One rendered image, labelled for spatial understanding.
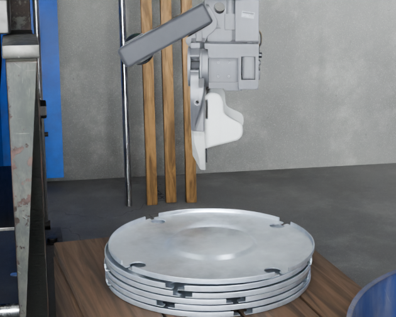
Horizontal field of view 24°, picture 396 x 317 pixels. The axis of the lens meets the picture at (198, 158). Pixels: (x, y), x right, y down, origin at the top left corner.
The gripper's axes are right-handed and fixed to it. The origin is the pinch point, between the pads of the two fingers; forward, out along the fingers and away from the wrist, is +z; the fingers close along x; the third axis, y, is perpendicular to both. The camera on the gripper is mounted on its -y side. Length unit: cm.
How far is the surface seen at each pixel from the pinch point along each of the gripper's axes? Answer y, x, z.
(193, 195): -12, 158, 54
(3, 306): -37, 40, 38
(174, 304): -3.5, 4.5, 21.4
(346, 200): 35, 163, 57
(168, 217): -6.3, 26.9, 17.2
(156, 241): -7.0, 16.3, 17.2
